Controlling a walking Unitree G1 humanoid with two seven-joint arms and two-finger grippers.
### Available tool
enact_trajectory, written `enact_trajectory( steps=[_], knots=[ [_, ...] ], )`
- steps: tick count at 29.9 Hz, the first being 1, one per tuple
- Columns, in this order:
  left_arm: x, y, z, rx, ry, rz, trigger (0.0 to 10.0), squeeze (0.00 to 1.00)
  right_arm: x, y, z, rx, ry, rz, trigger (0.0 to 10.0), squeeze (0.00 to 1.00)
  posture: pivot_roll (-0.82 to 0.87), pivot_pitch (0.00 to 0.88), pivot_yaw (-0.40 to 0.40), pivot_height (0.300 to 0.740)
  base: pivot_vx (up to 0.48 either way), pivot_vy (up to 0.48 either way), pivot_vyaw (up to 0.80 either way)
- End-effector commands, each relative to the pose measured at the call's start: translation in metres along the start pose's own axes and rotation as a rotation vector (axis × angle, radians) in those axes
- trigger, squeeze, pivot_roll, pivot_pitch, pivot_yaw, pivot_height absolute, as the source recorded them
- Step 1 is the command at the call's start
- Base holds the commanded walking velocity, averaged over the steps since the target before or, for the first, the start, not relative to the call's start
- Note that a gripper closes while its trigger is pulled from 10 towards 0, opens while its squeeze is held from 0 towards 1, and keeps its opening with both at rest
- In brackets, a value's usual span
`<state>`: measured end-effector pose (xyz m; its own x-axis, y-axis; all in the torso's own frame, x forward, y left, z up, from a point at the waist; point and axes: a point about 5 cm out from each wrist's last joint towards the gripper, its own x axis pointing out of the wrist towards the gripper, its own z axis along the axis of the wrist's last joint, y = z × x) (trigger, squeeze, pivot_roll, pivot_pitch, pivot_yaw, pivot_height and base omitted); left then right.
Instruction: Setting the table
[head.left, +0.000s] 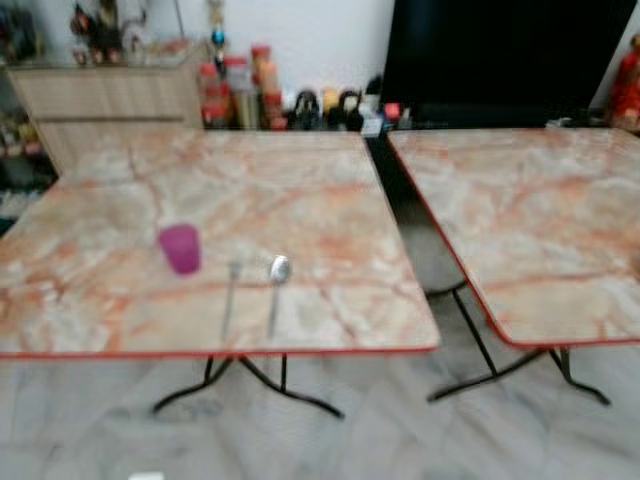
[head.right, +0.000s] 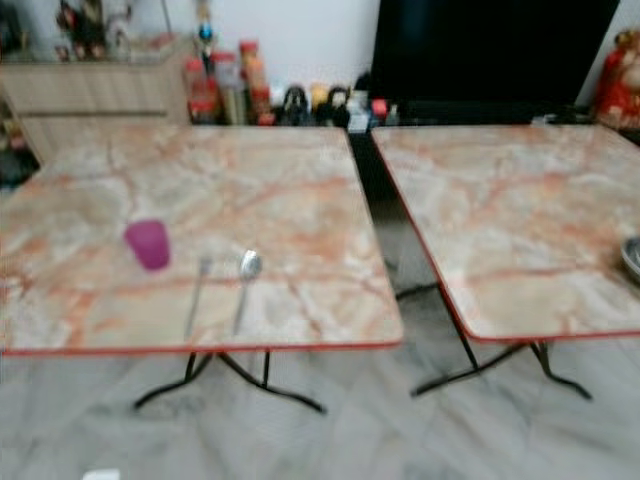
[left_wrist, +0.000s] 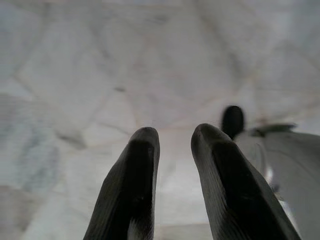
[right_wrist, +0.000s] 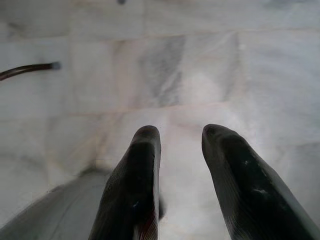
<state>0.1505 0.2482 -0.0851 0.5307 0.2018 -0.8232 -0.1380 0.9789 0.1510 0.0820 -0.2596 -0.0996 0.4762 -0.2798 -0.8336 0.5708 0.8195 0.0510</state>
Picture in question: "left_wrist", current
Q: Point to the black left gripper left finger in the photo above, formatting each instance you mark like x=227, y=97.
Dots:
x=130, y=190

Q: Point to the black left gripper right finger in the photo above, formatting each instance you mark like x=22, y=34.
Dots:
x=232, y=190

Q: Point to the black robot left foot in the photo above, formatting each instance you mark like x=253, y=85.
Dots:
x=233, y=120

